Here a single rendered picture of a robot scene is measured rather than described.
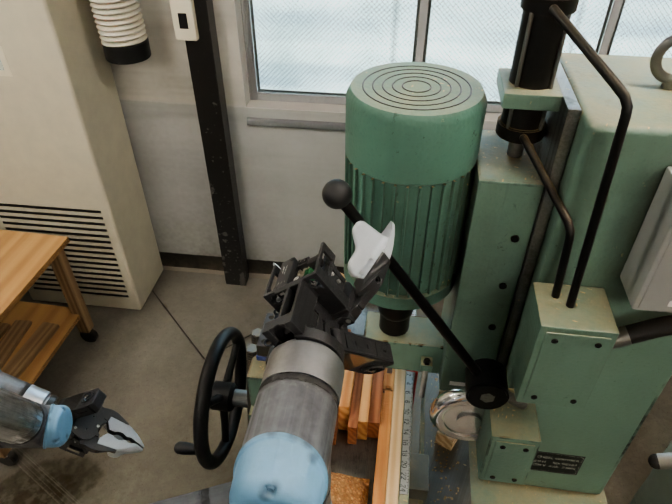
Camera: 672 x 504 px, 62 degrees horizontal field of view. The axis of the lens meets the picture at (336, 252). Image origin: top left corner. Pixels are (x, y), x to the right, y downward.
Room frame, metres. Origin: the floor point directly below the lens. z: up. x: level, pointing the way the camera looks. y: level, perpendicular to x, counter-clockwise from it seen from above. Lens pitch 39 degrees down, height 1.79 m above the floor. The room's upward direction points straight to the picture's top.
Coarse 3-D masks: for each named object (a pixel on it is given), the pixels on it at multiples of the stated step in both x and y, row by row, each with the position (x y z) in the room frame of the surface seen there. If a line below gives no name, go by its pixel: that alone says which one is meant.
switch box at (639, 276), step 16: (656, 192) 0.52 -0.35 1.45; (656, 208) 0.50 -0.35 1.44; (656, 224) 0.49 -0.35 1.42; (640, 240) 0.51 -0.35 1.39; (656, 240) 0.47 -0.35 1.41; (640, 256) 0.49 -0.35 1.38; (656, 256) 0.46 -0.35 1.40; (624, 272) 0.51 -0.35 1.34; (640, 272) 0.48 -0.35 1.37; (656, 272) 0.46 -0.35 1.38; (624, 288) 0.50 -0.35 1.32; (640, 288) 0.46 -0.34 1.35; (656, 288) 0.46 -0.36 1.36; (640, 304) 0.46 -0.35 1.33; (656, 304) 0.46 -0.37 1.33
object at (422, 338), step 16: (368, 320) 0.68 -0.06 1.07; (416, 320) 0.68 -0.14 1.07; (368, 336) 0.65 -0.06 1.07; (384, 336) 0.65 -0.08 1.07; (400, 336) 0.65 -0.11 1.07; (416, 336) 0.65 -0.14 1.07; (432, 336) 0.65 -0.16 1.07; (400, 352) 0.63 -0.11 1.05; (416, 352) 0.63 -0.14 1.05; (432, 352) 0.62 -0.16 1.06; (400, 368) 0.63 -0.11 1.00; (416, 368) 0.63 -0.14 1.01; (432, 368) 0.62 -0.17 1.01
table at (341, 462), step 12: (360, 324) 0.83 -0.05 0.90; (252, 408) 0.64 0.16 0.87; (336, 444) 0.55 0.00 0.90; (348, 444) 0.55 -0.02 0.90; (360, 444) 0.55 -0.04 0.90; (372, 444) 0.55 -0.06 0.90; (336, 456) 0.52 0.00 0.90; (348, 456) 0.52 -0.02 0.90; (360, 456) 0.52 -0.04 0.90; (372, 456) 0.52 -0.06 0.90; (336, 468) 0.50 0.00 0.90; (348, 468) 0.50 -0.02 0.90; (360, 468) 0.50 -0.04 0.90; (372, 468) 0.50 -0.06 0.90; (372, 480) 0.48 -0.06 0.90; (372, 492) 0.46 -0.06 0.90
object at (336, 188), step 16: (336, 192) 0.53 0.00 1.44; (336, 208) 0.53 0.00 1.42; (352, 208) 0.53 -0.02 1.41; (400, 272) 0.52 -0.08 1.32; (416, 288) 0.52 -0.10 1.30; (432, 320) 0.52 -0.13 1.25; (448, 336) 0.51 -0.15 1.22; (464, 352) 0.51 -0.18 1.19; (480, 368) 0.52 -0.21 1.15; (496, 368) 0.51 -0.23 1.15; (480, 384) 0.49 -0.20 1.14; (496, 384) 0.49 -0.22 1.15; (480, 400) 0.49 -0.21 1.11; (496, 400) 0.48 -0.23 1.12; (512, 400) 0.50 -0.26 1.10
